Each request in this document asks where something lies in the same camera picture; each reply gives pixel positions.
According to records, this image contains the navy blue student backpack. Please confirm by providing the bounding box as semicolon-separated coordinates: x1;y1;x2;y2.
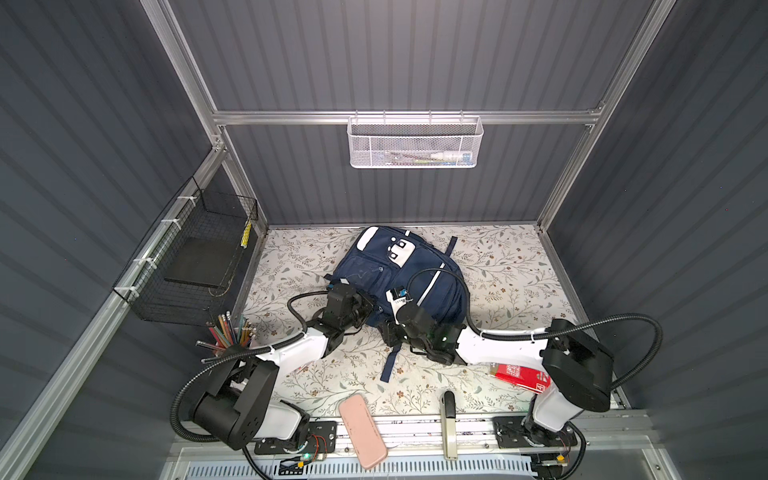
324;226;469;383

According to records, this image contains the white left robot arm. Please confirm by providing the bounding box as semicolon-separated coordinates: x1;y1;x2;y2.
169;283;377;450

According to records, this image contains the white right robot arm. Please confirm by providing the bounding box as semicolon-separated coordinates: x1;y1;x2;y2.
386;268;663;446

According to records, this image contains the floral table mat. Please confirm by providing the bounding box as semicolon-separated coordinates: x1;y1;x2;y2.
243;225;575;417

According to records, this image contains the coloured pencils cup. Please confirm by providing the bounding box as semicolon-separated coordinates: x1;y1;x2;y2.
196;311;255;365

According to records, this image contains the yellow ruler in basket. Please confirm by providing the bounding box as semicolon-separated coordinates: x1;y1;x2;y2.
240;220;252;249

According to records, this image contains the red card box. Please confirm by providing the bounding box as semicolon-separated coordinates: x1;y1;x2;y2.
490;364;551;394

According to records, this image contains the black notebook in basket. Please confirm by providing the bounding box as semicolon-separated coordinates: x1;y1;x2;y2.
164;237;238;288

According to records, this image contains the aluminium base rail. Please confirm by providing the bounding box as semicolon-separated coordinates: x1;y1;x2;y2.
168;410;659;460

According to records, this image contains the black wire wall basket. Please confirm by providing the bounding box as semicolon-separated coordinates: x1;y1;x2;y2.
113;181;259;327

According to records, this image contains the white wire mesh basket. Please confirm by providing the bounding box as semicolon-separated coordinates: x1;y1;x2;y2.
346;114;484;169

